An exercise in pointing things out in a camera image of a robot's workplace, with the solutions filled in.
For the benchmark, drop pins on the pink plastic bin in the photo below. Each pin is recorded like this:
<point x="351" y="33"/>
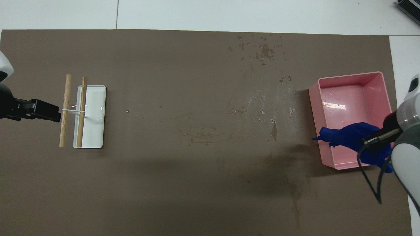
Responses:
<point x="354" y="98"/>

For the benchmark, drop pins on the dark grey device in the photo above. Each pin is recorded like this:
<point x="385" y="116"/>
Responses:
<point x="410" y="6"/>

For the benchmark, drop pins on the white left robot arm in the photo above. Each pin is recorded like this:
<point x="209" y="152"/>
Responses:
<point x="5" y="65"/>

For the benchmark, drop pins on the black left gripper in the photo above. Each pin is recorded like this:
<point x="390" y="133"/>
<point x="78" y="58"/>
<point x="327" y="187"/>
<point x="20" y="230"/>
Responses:
<point x="19" y="109"/>

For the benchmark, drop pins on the white rod bracket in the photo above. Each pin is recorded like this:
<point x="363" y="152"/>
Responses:
<point x="73" y="110"/>

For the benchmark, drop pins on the blue towel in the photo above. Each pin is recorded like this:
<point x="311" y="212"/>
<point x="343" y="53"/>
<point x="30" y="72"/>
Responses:
<point x="347" y="136"/>

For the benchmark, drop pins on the white rectangular tray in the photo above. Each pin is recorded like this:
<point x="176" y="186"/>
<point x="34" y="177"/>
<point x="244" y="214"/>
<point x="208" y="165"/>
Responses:
<point x="95" y="131"/>

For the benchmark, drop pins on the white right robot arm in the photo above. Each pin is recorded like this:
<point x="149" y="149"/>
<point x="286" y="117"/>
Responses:
<point x="408" y="164"/>

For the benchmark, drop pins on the brown table mat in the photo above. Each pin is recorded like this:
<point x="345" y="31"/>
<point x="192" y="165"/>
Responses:
<point x="147" y="183"/>

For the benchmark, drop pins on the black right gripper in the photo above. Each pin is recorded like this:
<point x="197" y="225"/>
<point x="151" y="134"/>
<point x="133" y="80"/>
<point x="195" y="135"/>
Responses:
<point x="388" y="124"/>

